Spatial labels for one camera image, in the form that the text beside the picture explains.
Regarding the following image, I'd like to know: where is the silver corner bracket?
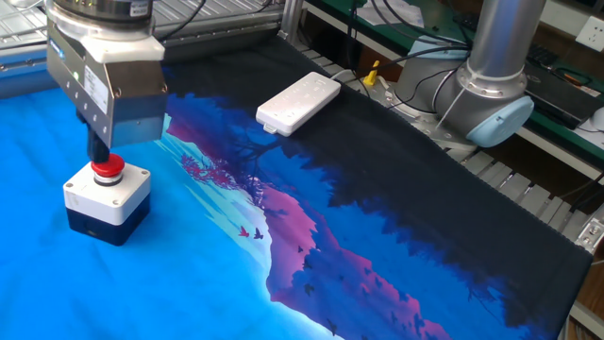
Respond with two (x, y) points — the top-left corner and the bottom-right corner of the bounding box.
(574, 216), (604, 254)

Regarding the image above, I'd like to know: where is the yellow plastic clip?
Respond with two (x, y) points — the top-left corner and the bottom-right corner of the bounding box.
(361, 59), (381, 88)

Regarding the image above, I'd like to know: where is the silver aluminium upright post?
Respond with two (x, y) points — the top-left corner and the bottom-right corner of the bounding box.
(277, 0), (307, 42)

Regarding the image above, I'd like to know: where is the white wall socket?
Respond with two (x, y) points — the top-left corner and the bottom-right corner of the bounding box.
(575, 15), (604, 53)

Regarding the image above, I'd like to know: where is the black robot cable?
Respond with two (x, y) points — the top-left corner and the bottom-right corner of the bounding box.
(346, 0), (473, 112)

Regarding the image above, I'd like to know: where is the silver robot mounting plate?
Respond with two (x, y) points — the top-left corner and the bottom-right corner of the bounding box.
(348, 75), (478, 152)

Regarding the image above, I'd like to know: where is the white power strip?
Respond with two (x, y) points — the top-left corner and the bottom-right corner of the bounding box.
(255, 71), (343, 138)

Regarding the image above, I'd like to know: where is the black flat device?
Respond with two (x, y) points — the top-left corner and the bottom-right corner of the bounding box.
(523, 60), (604, 131)

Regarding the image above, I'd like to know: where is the white cable tie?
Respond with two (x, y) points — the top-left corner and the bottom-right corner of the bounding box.
(434, 59), (528, 129)

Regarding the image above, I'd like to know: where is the silver Schunk gripper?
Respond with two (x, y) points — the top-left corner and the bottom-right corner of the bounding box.
(45, 21), (170, 164)

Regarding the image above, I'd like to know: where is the white power cable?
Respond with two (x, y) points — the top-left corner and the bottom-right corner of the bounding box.
(329, 68), (359, 83)

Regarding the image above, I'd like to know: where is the white paper sheet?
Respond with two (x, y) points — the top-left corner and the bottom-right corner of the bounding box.
(356, 0), (426, 28)

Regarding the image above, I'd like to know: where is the red push button box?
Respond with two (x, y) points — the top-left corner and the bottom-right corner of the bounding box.
(62, 152), (152, 247)

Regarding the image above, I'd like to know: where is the blue mountain print cloth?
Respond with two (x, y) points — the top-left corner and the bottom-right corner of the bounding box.
(0, 35), (595, 340)

